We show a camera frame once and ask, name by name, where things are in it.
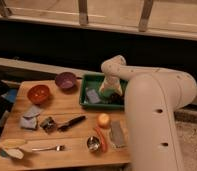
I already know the silver fork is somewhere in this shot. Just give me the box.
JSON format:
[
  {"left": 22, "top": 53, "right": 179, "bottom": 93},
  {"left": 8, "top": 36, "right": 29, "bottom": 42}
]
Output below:
[{"left": 32, "top": 145, "right": 65, "bottom": 152}]

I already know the grey sponge in tray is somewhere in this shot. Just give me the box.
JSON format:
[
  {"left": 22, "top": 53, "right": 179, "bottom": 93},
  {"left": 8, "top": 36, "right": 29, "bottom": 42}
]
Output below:
[{"left": 86, "top": 89, "right": 101, "bottom": 104}]

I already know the small metal cup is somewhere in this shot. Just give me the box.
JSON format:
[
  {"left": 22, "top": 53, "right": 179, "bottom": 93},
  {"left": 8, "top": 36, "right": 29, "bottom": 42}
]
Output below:
[{"left": 87, "top": 136, "right": 100, "bottom": 152}]

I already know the blue object at left edge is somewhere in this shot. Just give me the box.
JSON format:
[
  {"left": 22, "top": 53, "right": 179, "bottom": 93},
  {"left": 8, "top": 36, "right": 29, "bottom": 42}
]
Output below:
[{"left": 2, "top": 88, "right": 18, "bottom": 103}]

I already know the dark red grape bunch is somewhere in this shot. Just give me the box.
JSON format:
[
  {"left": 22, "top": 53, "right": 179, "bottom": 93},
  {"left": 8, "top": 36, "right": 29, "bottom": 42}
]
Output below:
[{"left": 108, "top": 93, "right": 124, "bottom": 105}]

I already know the orange fruit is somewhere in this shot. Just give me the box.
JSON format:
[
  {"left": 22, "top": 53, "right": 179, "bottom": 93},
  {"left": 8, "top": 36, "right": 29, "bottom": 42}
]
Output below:
[{"left": 97, "top": 113, "right": 111, "bottom": 128}]

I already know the small metal clip object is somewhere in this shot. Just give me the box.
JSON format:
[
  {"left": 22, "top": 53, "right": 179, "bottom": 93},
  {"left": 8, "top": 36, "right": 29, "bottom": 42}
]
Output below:
[{"left": 40, "top": 117, "right": 57, "bottom": 133}]

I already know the yellow corn cob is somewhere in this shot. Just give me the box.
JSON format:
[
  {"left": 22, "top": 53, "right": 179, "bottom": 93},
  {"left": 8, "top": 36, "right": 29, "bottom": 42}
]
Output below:
[{"left": 0, "top": 139, "right": 27, "bottom": 148}]

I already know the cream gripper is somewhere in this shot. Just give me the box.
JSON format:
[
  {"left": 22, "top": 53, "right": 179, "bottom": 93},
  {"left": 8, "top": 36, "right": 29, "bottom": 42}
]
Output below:
[{"left": 99, "top": 75, "right": 124, "bottom": 100}]

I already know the purple bowl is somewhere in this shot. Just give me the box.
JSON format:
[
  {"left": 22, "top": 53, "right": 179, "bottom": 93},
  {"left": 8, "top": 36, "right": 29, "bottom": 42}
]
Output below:
[{"left": 55, "top": 72, "right": 77, "bottom": 90}]

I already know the green plastic tray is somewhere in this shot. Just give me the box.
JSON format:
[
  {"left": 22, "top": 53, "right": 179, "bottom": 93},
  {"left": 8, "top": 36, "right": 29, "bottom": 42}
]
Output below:
[{"left": 79, "top": 74, "right": 124, "bottom": 110}]

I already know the grey scrubbing sponge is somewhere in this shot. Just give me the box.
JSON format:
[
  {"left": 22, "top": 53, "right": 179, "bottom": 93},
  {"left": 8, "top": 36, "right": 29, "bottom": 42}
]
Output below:
[{"left": 109, "top": 121, "right": 126, "bottom": 148}]

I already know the orange carrot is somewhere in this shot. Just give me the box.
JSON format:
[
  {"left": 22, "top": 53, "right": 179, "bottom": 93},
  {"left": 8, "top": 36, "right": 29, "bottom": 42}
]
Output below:
[{"left": 93, "top": 127, "right": 108, "bottom": 153}]

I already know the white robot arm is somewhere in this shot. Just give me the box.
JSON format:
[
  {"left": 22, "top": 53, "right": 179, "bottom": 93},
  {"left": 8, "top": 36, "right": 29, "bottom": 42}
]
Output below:
[{"left": 101, "top": 55, "right": 197, "bottom": 171}]

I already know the red bowl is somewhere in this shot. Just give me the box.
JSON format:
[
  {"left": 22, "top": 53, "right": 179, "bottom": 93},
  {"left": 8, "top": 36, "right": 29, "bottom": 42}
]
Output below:
[{"left": 27, "top": 85, "right": 50, "bottom": 104}]

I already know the blue grey cloth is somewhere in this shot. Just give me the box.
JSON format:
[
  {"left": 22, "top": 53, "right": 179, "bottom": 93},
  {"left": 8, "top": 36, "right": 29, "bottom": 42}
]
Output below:
[{"left": 19, "top": 105, "right": 43, "bottom": 130}]

